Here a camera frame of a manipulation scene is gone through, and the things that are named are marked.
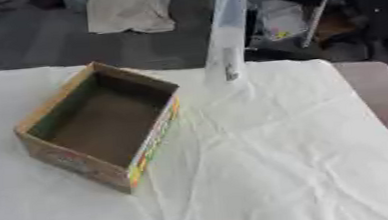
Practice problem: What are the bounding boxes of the tan open cardboard box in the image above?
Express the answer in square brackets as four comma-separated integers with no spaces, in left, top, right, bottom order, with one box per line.
[8,53,191,204]

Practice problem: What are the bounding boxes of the white cloth on floor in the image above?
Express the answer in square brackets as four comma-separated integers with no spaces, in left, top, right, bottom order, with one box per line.
[84,0,179,40]

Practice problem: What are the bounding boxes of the white plastic bag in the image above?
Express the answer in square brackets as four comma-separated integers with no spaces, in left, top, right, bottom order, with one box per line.
[251,0,311,44]

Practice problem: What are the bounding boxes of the black equipment rack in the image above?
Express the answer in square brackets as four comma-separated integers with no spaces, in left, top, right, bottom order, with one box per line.
[239,0,388,95]

